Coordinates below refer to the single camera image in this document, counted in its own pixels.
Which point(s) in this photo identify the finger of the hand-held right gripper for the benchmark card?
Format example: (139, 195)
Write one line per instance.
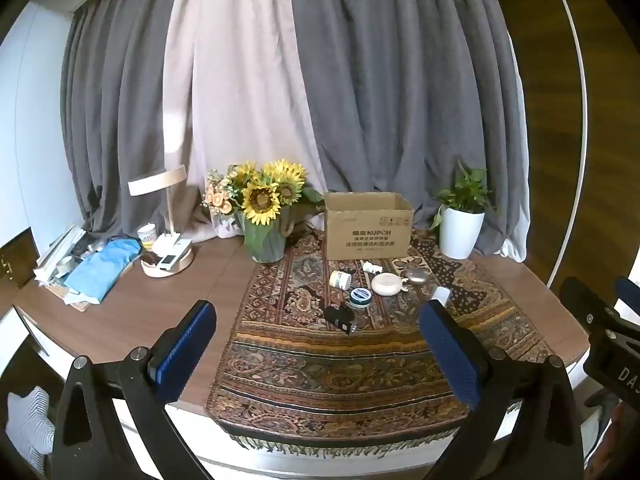
(629, 297)
(582, 302)

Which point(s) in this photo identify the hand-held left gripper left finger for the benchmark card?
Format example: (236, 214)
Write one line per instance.
(185, 350)

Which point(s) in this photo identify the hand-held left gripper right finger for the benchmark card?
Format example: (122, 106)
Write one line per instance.
(450, 355)

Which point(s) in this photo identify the silver pebble-shaped case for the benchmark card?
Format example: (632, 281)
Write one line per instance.
(414, 275)

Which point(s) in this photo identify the round tin with white label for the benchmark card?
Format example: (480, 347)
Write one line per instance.
(360, 297)

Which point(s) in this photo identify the cardboard box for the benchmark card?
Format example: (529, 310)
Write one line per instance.
(370, 230)

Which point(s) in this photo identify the white stick tube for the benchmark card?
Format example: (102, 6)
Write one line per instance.
(441, 295)

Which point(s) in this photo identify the white round device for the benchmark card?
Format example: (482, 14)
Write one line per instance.
(385, 284)

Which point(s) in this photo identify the blue cloth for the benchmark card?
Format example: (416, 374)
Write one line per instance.
(102, 270)

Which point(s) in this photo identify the black gadget with clear part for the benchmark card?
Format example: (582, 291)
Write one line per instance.
(337, 316)

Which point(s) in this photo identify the white plant pot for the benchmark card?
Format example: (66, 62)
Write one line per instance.
(461, 234)

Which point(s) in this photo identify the patterned table runner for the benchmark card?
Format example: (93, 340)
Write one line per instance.
(310, 375)

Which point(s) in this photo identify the small white jar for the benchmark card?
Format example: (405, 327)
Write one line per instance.
(339, 279)

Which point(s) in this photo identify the pale green ribbed vase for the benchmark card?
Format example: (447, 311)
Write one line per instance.
(265, 242)

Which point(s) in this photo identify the pink flower bouquet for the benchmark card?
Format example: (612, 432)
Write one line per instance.
(218, 197)

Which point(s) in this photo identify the stack of white papers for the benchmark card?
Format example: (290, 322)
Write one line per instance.
(57, 255)

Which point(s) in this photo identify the green potted plant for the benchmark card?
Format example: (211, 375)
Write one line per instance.
(465, 187)

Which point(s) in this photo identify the sunflower bouquet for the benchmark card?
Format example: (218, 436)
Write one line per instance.
(262, 195)

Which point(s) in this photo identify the striped cloth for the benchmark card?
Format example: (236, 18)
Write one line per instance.
(30, 430)

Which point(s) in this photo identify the white wardrobe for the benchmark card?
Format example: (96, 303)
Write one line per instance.
(30, 135)

